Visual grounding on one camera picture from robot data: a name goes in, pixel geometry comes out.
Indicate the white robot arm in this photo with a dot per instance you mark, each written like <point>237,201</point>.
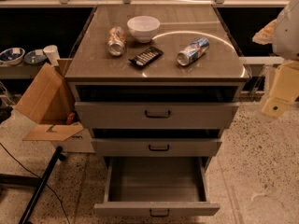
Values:
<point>283,34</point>

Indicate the blue white bowl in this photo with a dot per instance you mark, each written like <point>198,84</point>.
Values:
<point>12,56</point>

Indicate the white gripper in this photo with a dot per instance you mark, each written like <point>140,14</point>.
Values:
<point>287,36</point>

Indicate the open cardboard box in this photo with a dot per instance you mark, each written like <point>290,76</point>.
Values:
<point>50,104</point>

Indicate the grey bottom drawer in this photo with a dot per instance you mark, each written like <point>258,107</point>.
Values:
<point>156,187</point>

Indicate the black metal stand leg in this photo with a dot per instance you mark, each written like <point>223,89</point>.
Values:
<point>38,183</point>

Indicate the white paper cup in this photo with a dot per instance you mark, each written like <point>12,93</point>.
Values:
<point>52,53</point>

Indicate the grey drawer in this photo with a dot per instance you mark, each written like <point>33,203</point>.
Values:
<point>119,115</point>
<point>153,147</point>
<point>156,187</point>

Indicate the grey top drawer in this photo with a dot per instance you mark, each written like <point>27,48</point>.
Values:
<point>119,115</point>

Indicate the grey middle drawer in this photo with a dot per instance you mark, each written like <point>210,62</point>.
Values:
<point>153,147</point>

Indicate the grey drawer cabinet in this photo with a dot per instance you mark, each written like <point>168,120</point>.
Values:
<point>217,76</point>

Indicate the blue soda can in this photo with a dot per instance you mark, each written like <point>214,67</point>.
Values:
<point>193,51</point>

